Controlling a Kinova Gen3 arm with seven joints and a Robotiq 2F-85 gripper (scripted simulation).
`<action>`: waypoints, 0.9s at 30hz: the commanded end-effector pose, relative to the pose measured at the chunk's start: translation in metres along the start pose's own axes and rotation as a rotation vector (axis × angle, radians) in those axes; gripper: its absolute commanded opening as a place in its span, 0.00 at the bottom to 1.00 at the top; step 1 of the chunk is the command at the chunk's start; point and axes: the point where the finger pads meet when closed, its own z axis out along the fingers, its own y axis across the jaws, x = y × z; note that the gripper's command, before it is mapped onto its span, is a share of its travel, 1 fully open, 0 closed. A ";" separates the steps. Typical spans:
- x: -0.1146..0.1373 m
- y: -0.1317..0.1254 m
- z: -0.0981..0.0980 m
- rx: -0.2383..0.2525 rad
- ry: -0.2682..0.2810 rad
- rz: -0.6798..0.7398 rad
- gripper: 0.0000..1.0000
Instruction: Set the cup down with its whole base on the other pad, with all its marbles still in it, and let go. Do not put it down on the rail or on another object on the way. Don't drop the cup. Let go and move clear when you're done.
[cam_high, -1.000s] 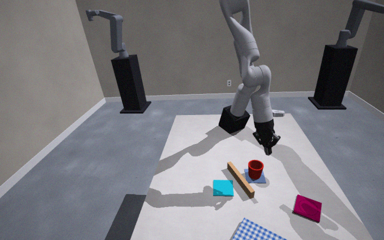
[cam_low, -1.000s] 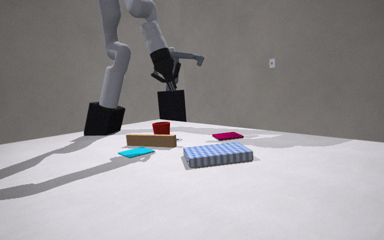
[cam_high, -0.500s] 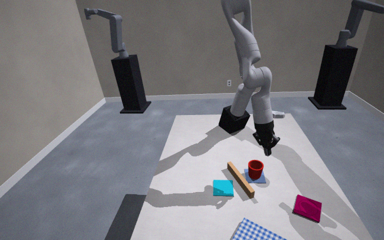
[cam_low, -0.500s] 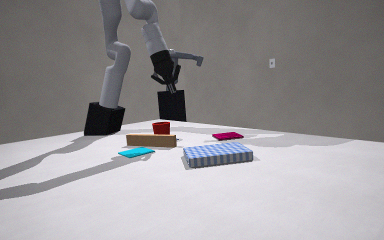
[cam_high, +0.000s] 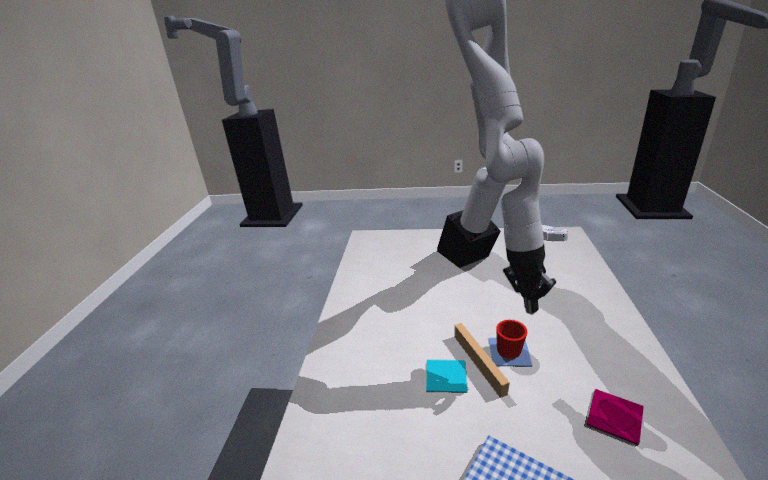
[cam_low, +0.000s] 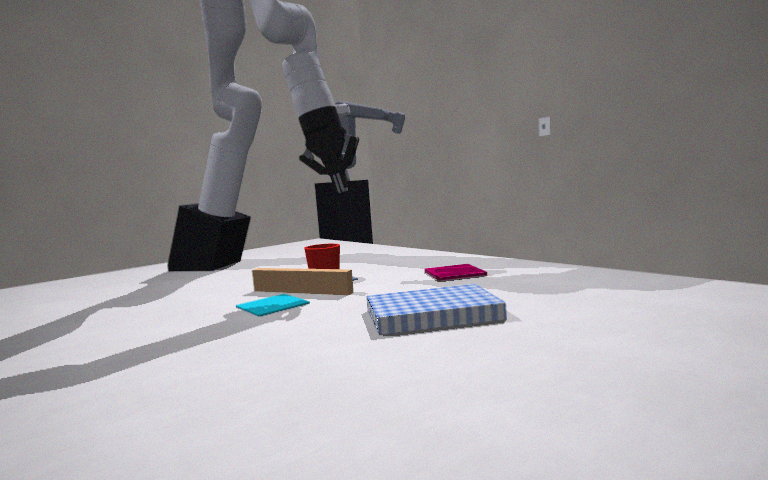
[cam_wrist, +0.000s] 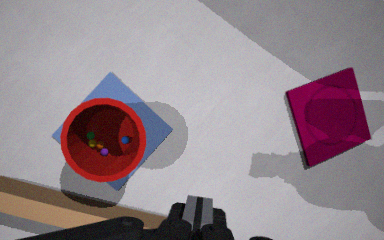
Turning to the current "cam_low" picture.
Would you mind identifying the red cup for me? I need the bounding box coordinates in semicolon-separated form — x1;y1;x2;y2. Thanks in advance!
304;244;340;269

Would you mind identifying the maroon square pad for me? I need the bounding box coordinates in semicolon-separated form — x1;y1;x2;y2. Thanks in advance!
425;264;487;282

